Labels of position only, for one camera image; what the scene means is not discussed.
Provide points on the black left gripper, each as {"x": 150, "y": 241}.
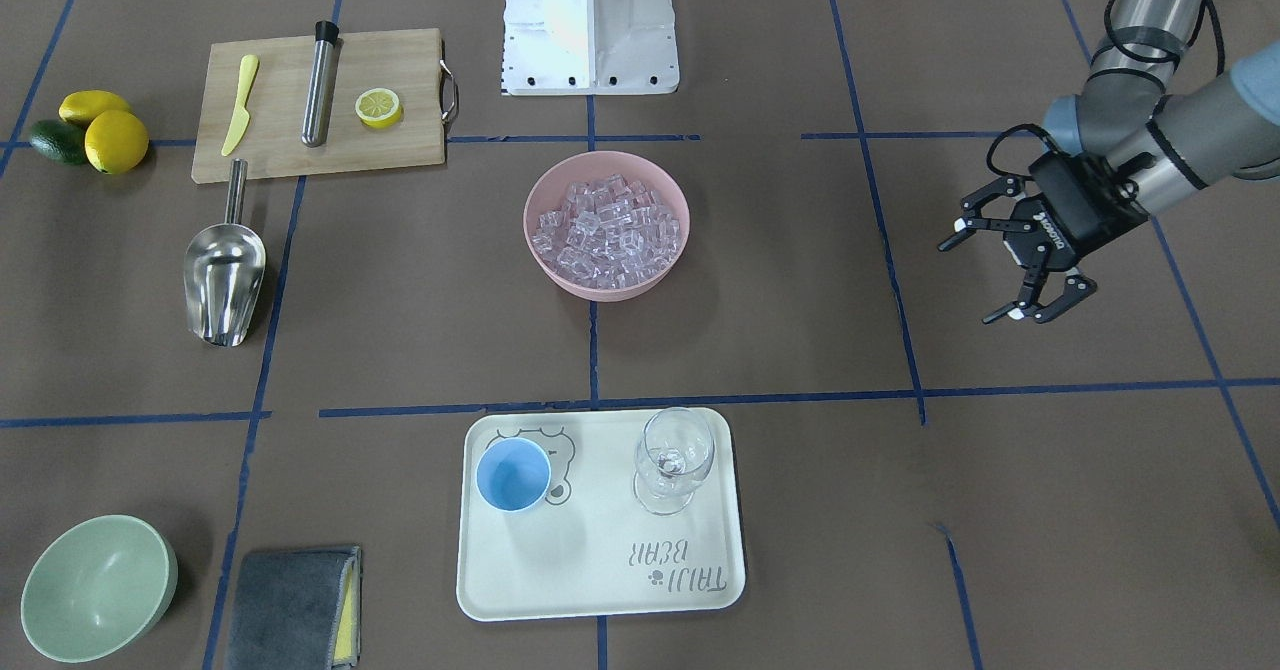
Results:
{"x": 1050, "y": 237}

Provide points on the stainless steel ice scoop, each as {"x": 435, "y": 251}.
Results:
{"x": 223, "y": 270}

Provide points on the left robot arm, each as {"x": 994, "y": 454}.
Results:
{"x": 1160, "y": 117}

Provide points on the clear ice cubes pile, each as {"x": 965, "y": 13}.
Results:
{"x": 610, "y": 234}

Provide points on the blue cup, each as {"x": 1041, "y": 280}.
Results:
{"x": 513, "y": 474}

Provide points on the clear wine glass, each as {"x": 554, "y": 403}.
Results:
{"x": 673, "y": 458}

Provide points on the pink bowl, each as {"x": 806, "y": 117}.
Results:
{"x": 593, "y": 165}

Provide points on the cream bear tray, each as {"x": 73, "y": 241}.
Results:
{"x": 587, "y": 547}

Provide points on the wooden cutting board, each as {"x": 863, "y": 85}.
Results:
{"x": 407, "y": 61}

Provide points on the lemon half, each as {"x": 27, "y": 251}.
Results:
{"x": 379, "y": 108}

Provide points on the steel muddler black cap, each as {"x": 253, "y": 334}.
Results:
{"x": 321, "y": 88}

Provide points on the yellow plastic knife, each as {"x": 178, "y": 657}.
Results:
{"x": 240, "y": 118}

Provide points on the grey yellow sponge cloth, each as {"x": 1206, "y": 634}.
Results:
{"x": 297, "y": 609}

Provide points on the whole yellow lemon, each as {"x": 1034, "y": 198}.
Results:
{"x": 116, "y": 142}

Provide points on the green lime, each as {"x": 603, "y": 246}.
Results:
{"x": 59, "y": 141}

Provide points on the green bowl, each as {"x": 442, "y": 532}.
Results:
{"x": 97, "y": 588}

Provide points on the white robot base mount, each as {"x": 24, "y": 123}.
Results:
{"x": 589, "y": 47}

